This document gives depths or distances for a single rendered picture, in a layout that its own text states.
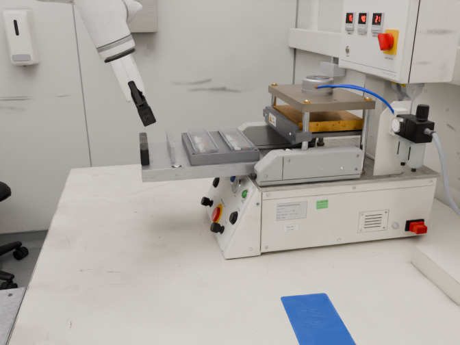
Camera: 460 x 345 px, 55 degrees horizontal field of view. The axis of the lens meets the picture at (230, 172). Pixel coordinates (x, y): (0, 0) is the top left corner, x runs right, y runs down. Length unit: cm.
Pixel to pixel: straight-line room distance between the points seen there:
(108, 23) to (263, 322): 69
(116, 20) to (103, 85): 152
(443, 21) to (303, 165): 43
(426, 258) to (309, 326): 34
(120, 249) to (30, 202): 167
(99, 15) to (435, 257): 89
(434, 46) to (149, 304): 82
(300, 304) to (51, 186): 201
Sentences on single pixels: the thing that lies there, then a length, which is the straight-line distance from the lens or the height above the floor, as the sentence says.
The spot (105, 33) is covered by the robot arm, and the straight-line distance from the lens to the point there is 102.
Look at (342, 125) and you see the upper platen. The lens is 110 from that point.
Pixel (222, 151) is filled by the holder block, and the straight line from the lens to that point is 104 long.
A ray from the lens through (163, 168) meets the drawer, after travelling 102.
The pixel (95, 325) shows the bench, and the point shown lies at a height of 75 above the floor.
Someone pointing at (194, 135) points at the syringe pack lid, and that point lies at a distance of 115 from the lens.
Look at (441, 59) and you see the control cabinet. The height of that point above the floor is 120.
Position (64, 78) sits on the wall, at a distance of 255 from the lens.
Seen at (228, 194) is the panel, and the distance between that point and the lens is 116.
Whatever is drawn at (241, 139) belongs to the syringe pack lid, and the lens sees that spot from 111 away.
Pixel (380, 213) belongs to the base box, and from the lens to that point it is 116.
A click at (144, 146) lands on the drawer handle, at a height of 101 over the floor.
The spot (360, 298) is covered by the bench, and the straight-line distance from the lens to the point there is 98.
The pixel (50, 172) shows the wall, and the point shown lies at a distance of 269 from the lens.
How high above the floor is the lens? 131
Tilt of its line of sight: 20 degrees down
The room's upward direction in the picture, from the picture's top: straight up
